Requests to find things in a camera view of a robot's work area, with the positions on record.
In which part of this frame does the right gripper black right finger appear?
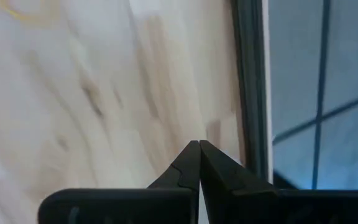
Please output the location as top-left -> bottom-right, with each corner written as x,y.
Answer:
200,139 -> 358,224

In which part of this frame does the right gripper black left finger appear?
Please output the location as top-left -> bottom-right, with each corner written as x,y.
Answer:
37,139 -> 201,224

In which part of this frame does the black aluminium table frame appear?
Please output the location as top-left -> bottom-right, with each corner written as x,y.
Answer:
229,0 -> 269,184

